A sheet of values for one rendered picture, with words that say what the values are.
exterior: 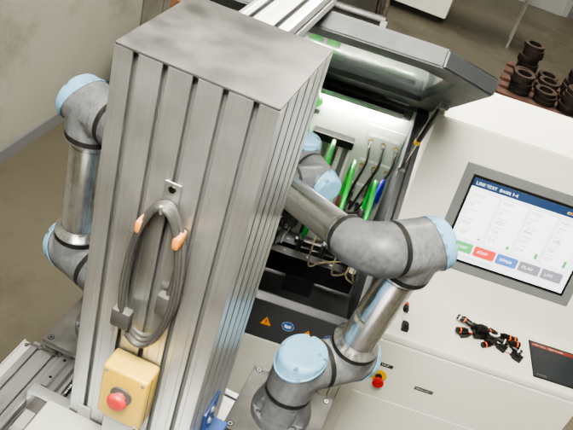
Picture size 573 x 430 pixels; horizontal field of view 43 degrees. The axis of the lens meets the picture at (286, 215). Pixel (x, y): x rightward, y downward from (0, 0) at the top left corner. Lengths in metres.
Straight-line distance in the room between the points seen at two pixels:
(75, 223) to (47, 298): 1.70
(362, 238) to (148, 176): 0.49
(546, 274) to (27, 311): 2.16
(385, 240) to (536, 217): 1.02
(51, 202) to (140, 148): 2.93
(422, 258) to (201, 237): 0.52
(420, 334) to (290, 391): 0.70
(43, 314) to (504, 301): 1.97
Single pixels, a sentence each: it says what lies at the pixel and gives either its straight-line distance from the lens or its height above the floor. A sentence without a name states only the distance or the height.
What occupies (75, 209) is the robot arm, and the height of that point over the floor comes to 1.37.
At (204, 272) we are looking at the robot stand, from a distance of 1.16.
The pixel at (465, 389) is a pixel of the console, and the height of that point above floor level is 0.86.
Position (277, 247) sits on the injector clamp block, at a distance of 2.42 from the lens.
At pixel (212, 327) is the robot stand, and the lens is 1.22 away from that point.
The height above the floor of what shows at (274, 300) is 0.95.
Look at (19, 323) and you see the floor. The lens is 3.38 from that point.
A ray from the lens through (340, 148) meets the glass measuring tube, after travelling 2.52.
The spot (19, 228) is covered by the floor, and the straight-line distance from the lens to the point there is 3.83.
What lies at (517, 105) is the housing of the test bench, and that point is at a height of 1.47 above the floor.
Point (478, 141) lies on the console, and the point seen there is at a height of 1.51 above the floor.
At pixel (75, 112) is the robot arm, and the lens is 1.63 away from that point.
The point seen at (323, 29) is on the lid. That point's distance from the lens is 1.51.
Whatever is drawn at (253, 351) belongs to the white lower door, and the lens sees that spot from 2.42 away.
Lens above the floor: 2.48
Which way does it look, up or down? 36 degrees down
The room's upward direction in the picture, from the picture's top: 18 degrees clockwise
